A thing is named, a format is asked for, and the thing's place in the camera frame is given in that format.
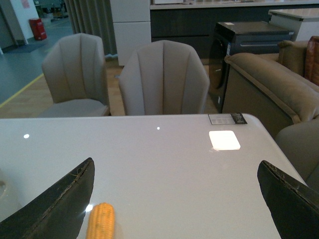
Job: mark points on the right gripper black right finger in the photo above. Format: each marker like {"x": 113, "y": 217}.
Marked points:
{"x": 294, "y": 206}

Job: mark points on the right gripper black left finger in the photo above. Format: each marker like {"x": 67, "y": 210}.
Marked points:
{"x": 58, "y": 212}

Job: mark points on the yellow corn cob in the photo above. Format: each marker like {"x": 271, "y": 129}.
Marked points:
{"x": 101, "y": 223}

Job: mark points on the beige chair at right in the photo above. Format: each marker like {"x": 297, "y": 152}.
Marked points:
{"x": 300, "y": 144}

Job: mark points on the beige chair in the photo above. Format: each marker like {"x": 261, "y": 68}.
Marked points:
{"x": 76, "y": 74}
{"x": 300, "y": 144}
{"x": 164, "y": 78}

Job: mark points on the black white table label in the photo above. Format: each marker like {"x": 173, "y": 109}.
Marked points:
{"x": 232, "y": 118}

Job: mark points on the tan leather sofa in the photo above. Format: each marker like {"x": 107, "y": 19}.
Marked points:
{"x": 272, "y": 87}

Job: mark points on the beige chair on left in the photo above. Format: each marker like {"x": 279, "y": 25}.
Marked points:
{"x": 76, "y": 74}

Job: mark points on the brown leather cushion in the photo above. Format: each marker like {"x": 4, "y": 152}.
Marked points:
{"x": 312, "y": 60}

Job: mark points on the beige chair in middle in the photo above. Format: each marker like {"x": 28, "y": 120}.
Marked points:
{"x": 164, "y": 78}

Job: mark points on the red fire extinguisher box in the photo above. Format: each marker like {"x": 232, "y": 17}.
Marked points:
{"x": 37, "y": 28}

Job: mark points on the white island counter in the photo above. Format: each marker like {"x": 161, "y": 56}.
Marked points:
{"x": 304, "y": 22}

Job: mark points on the grey curtain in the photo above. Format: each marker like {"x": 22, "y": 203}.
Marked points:
{"x": 93, "y": 17}

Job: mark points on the white refrigerator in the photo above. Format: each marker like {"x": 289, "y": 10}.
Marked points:
{"x": 132, "y": 26}

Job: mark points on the dark kitchen counter cabinet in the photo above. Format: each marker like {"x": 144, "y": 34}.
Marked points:
{"x": 194, "y": 23}

